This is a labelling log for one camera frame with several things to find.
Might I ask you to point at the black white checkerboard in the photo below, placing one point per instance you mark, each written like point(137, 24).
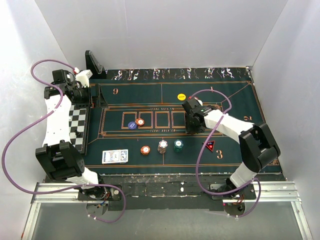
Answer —
point(78, 127)

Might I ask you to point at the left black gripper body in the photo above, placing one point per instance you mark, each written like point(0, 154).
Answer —
point(82, 96)

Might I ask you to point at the peach blue chip stack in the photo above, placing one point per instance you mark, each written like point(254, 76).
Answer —
point(162, 146)

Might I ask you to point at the red triangular all-in marker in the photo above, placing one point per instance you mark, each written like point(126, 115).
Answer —
point(210, 145)

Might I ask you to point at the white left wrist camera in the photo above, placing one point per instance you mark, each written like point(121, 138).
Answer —
point(83, 78)

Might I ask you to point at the yellow big blind button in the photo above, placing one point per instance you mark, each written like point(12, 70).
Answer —
point(181, 97)

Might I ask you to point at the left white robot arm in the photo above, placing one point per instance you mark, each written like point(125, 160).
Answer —
point(58, 157)

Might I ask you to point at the green chip stack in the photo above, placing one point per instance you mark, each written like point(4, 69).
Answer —
point(178, 145)

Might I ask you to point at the blue white card deck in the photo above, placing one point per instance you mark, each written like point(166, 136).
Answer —
point(118, 156)

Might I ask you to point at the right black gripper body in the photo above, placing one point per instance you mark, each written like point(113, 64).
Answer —
point(190, 126)

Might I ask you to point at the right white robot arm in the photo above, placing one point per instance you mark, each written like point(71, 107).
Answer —
point(257, 144)

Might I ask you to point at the purple small blind button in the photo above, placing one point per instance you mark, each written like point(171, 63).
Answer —
point(132, 125)

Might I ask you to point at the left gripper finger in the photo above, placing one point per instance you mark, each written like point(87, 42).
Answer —
point(95, 95)
point(101, 99)

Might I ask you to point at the orange red chip stack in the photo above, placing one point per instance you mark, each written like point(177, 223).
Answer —
point(145, 150)

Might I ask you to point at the green poker table mat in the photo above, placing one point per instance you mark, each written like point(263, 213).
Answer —
point(151, 94)

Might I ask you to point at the black stand with clear panel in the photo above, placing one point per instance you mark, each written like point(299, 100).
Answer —
point(97, 69)

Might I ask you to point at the aluminium mounting rail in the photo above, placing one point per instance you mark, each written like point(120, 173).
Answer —
point(171, 210)

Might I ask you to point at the orange chips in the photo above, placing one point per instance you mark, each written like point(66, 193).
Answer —
point(140, 122)

